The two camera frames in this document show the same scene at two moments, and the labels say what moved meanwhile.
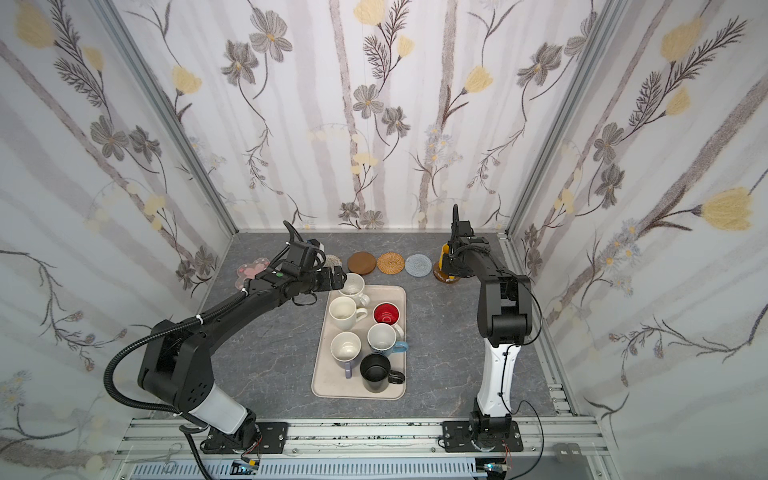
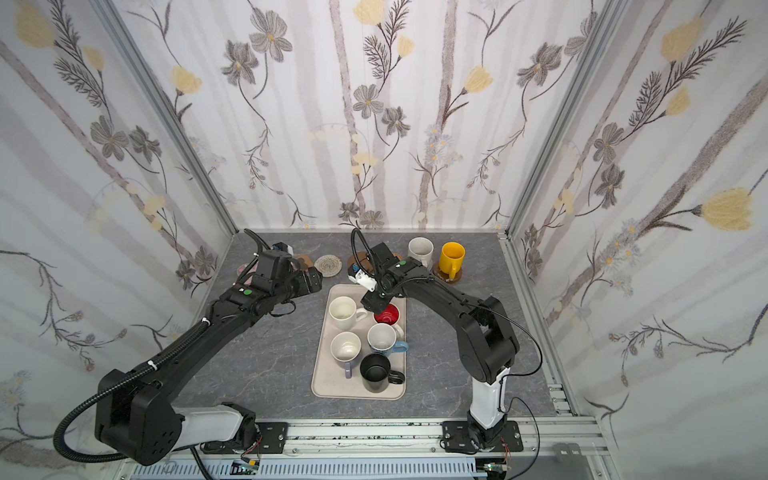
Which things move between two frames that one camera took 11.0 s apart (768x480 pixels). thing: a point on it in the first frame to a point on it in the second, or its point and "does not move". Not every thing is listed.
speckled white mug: [353, 288] to [421, 249]
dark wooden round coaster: [361, 262] does not move
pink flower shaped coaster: [248, 271] does not move
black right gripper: [449, 260] to [374, 301]
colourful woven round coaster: [332, 261] does not move
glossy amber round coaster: [442, 276] does not move
